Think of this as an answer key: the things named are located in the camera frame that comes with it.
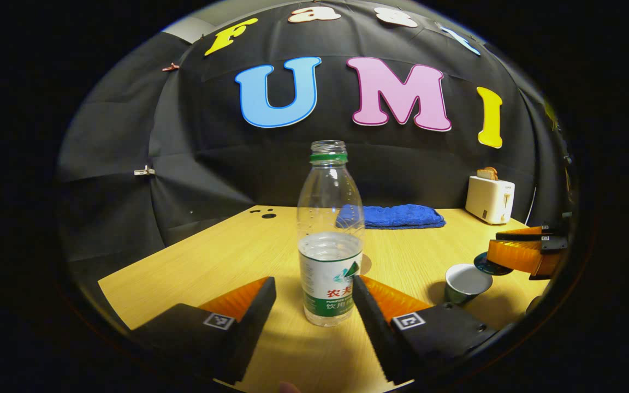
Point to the blue towel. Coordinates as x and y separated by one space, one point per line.
402 216

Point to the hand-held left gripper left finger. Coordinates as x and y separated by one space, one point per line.
249 333

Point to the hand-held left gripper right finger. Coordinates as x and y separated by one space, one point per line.
377 338

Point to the green teacup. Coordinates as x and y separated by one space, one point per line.
464 284

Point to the clear plastic water bottle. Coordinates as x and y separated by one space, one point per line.
330 273

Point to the black backdrop cloth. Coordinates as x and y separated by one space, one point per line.
211 164

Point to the white toaster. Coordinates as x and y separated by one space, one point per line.
489 202

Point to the toast slice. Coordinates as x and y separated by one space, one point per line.
487 173

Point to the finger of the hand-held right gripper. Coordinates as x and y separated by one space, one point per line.
514 255
522 236

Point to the white backdrop clip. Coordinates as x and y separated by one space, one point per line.
144 171

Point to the round brown coaster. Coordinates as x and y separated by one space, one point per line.
367 265

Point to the pink backdrop clip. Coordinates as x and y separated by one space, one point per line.
171 67

